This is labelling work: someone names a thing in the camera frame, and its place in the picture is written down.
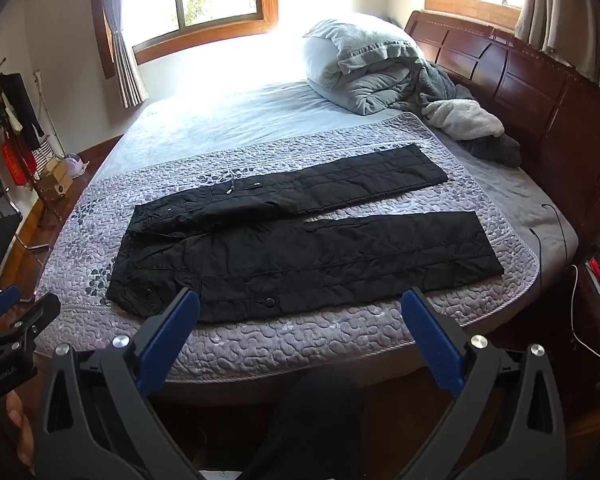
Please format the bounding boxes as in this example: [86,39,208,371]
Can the white fleece blanket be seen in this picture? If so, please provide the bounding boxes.
[422,99,506,141]

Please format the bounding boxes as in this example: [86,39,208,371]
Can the pale pink round object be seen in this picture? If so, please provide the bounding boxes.
[64,152,89,177]

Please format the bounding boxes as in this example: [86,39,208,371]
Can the dark grey blanket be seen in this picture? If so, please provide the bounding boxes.
[395,57,523,168]

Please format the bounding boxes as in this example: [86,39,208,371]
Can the dark wooden nightstand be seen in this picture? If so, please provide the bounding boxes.
[569,244,600,378]

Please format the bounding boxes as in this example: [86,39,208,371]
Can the black pants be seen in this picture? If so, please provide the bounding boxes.
[106,143,505,323]

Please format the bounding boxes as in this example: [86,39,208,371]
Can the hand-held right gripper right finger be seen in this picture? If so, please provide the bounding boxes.
[401,287,567,480]

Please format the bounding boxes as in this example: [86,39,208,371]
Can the beige curtain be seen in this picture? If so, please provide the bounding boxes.
[514,0,600,99]
[96,0,149,109]

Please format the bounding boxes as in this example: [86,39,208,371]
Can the dark wooden bed frame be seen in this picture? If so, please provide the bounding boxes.
[165,10,600,411]

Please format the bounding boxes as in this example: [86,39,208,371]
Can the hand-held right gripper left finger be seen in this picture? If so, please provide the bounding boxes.
[34,286,203,480]

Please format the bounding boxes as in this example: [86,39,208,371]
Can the white cable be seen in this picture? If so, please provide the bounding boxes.
[569,264,600,363]

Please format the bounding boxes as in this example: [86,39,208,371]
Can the black hanging garment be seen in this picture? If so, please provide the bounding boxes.
[0,72,45,148]

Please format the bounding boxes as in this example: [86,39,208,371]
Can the red bag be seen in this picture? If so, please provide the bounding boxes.
[0,141,26,189]

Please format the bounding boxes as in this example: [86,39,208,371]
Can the black cable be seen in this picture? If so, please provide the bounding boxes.
[529,203,571,288]

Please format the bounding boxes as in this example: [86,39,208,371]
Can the person's left hand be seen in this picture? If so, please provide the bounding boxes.
[4,391,34,467]

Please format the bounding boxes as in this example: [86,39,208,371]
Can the light blue folded duvet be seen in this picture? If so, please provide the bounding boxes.
[302,19,431,116]

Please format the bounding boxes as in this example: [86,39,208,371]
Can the cardboard box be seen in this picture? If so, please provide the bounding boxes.
[38,157,74,202]

